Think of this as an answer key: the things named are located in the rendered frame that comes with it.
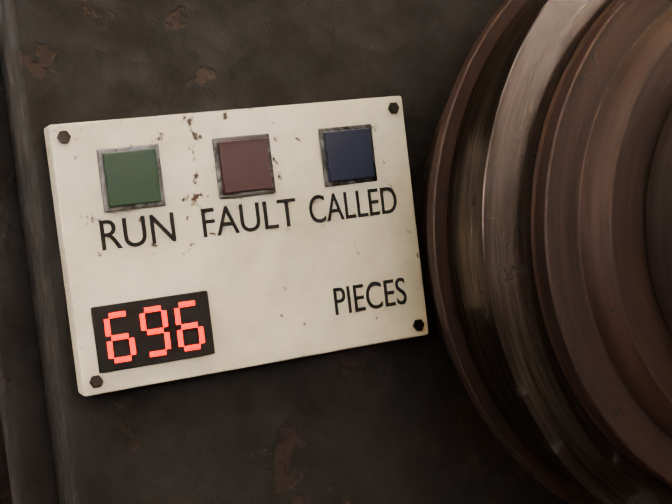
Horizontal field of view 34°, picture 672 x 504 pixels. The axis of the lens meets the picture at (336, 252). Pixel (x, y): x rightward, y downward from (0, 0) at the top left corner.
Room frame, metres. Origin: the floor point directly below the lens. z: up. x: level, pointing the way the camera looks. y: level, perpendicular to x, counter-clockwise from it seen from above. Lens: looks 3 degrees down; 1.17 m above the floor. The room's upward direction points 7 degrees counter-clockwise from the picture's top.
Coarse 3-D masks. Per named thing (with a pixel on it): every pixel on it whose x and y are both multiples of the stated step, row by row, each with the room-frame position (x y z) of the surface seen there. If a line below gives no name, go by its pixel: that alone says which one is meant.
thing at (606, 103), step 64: (640, 0) 0.74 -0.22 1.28; (576, 64) 0.72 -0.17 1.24; (640, 64) 0.72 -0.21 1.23; (576, 128) 0.71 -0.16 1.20; (640, 128) 0.71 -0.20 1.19; (576, 192) 0.71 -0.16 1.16; (640, 192) 0.70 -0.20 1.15; (576, 256) 0.71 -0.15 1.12; (640, 256) 0.70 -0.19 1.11; (576, 320) 0.71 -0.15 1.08; (640, 320) 0.70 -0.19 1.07; (576, 384) 0.71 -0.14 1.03; (640, 384) 0.71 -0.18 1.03; (640, 448) 0.72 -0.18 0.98
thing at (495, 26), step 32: (512, 0) 0.79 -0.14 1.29; (480, 64) 0.78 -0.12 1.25; (448, 128) 0.77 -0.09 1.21; (448, 160) 0.77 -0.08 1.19; (448, 288) 0.76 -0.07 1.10; (448, 320) 0.76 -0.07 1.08; (448, 352) 0.86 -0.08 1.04; (480, 384) 0.77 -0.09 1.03; (512, 448) 0.78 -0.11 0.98; (544, 480) 0.79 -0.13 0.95
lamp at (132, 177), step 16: (112, 160) 0.74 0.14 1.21; (128, 160) 0.74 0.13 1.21; (144, 160) 0.75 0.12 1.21; (112, 176) 0.74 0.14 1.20; (128, 176) 0.74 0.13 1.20; (144, 176) 0.75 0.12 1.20; (112, 192) 0.74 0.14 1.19; (128, 192) 0.74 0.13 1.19; (144, 192) 0.75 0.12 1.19; (160, 192) 0.75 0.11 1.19
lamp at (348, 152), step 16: (368, 128) 0.81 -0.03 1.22; (336, 144) 0.80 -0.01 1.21; (352, 144) 0.81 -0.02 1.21; (368, 144) 0.81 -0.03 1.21; (336, 160) 0.80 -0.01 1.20; (352, 160) 0.81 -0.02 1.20; (368, 160) 0.81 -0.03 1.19; (336, 176) 0.80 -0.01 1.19; (352, 176) 0.81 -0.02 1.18; (368, 176) 0.81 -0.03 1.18
